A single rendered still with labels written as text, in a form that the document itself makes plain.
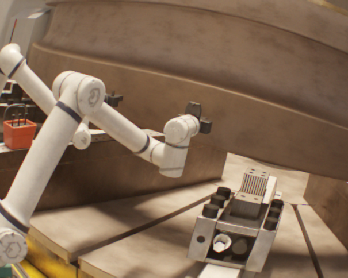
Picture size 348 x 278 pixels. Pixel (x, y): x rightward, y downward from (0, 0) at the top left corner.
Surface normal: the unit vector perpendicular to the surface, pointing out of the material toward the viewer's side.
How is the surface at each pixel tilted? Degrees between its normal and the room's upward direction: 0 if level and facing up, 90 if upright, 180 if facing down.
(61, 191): 90
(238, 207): 90
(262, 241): 90
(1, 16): 90
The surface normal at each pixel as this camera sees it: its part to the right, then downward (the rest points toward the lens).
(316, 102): -0.05, -0.28
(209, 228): -0.25, 0.18
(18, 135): 0.77, 0.40
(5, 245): 0.60, 0.32
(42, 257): -0.51, 0.10
